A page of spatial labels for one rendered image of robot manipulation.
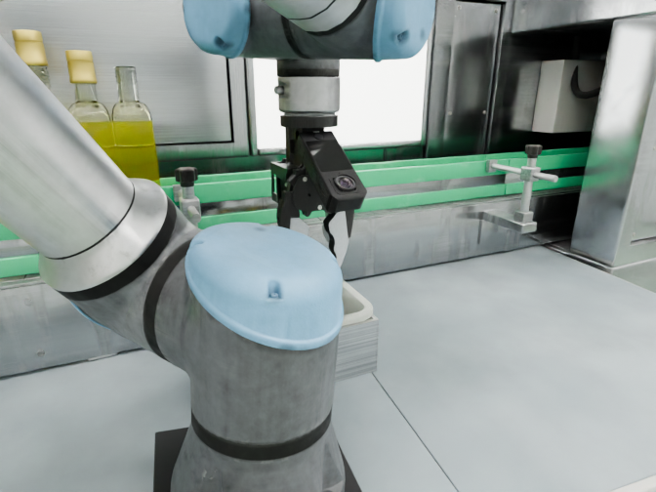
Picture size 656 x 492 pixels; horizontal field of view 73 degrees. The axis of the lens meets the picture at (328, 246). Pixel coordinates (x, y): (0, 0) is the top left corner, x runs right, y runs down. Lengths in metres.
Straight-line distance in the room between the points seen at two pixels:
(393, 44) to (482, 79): 0.90
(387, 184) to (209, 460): 0.64
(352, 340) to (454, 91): 0.78
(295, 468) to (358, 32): 0.33
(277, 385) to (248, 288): 0.07
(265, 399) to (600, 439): 0.40
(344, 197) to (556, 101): 0.94
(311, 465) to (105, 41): 0.75
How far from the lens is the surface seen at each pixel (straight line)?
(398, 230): 0.90
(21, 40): 0.77
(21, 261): 0.69
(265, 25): 0.43
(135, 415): 0.60
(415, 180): 0.92
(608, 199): 1.11
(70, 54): 0.77
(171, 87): 0.91
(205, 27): 0.45
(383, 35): 0.37
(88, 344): 0.71
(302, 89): 0.53
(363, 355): 0.60
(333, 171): 0.50
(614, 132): 1.10
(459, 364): 0.66
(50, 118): 0.34
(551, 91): 1.35
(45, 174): 0.34
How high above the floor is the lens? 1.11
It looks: 19 degrees down
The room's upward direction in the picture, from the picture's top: straight up
